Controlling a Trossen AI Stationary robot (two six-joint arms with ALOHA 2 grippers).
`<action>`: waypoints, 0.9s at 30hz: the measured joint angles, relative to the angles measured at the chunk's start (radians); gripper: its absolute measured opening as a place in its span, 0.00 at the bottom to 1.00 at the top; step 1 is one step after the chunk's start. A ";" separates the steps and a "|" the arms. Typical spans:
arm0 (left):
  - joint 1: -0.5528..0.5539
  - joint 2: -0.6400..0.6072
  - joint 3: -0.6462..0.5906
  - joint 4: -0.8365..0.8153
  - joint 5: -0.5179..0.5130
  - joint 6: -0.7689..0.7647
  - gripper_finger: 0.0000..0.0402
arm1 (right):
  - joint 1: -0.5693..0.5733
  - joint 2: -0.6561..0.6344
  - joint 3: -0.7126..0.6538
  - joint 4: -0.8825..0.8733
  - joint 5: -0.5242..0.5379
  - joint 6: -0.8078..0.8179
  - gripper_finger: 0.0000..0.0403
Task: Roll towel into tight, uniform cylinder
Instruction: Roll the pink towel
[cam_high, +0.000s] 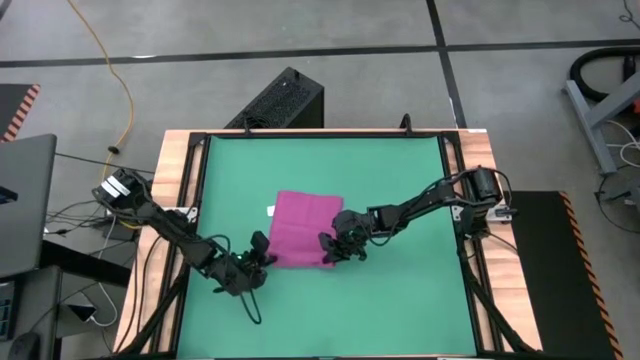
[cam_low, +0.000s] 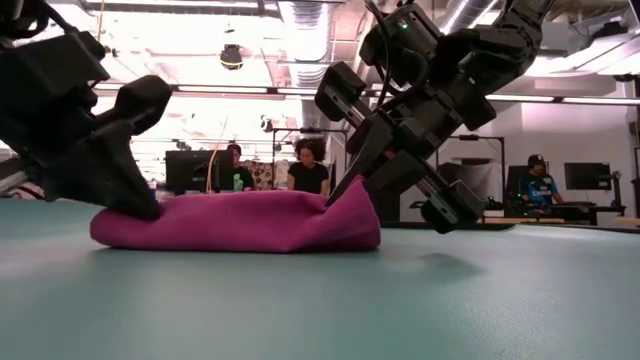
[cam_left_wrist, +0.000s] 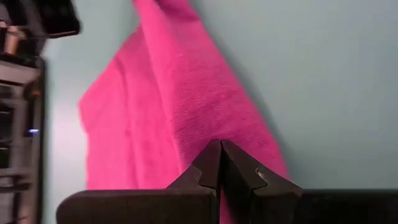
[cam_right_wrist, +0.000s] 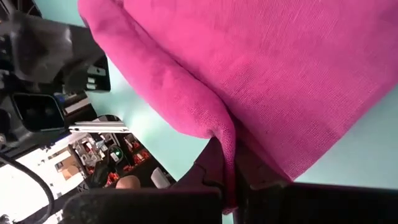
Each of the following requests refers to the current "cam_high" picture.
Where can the green table mat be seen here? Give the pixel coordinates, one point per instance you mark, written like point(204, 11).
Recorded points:
point(325, 165)

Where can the grey metal stand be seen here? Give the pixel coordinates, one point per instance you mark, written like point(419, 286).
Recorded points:
point(585, 117)

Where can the pink towel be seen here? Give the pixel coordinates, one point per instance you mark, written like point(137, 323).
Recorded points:
point(305, 225)

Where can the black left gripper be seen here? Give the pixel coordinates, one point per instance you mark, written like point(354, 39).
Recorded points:
point(235, 275)

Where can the black table clamp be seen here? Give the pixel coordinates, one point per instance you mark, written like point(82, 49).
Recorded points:
point(406, 122)
point(246, 127)

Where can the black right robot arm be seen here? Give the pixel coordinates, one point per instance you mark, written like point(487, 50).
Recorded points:
point(425, 200)

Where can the smartphone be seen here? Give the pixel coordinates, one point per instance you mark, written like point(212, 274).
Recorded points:
point(82, 312)

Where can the black computer mouse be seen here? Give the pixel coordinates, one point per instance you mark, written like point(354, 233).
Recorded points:
point(24, 347)

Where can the blue keypad device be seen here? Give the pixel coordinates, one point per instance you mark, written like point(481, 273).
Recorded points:
point(6, 315)

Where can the black hazard-striped floor mat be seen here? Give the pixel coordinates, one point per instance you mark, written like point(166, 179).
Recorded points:
point(12, 105)
point(545, 275)

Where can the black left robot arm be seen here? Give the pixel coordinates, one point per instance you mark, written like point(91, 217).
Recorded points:
point(170, 230)

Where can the black metal rig frame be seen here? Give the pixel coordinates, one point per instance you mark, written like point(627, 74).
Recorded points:
point(320, 134)

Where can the grey laptop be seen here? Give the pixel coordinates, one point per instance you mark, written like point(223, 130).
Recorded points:
point(25, 210)

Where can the thin black rod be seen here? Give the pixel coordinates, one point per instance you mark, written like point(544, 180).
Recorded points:
point(100, 161)

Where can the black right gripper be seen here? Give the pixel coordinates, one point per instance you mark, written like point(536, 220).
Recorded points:
point(350, 230)

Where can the black computer tower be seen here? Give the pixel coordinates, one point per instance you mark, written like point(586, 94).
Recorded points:
point(285, 100)

